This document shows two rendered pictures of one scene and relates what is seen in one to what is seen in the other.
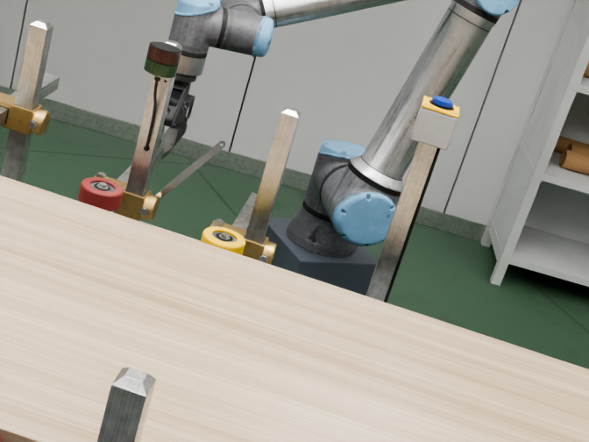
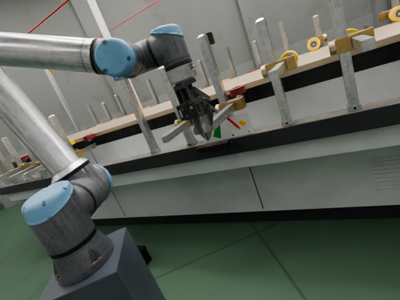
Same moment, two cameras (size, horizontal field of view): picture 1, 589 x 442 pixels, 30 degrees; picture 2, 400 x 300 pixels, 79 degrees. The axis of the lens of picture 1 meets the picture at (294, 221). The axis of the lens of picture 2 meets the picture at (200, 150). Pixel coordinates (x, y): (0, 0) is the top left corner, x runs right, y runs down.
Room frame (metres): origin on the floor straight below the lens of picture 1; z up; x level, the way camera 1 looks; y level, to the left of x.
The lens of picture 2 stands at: (3.08, 0.70, 1.03)
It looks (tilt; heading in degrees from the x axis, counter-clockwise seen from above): 16 degrees down; 209
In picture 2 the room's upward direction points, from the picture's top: 21 degrees counter-clockwise
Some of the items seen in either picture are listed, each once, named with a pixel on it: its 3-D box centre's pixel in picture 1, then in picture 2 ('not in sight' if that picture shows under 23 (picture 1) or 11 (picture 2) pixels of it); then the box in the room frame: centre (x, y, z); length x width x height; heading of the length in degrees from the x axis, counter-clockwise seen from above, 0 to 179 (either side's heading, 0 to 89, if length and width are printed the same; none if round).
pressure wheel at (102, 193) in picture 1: (96, 210); (239, 97); (1.88, 0.36, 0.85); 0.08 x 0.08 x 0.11
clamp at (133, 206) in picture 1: (122, 199); (230, 106); (1.99, 0.34, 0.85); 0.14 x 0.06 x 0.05; 87
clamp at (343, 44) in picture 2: not in sight; (350, 42); (2.02, 0.84, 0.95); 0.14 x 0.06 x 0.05; 87
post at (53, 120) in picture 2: not in sight; (68, 146); (1.93, -0.93, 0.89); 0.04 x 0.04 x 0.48; 87
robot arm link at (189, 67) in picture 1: (182, 60); (183, 74); (2.35, 0.34, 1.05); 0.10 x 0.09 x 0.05; 87
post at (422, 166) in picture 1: (393, 247); (140, 117); (1.97, -0.20, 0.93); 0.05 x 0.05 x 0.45; 87
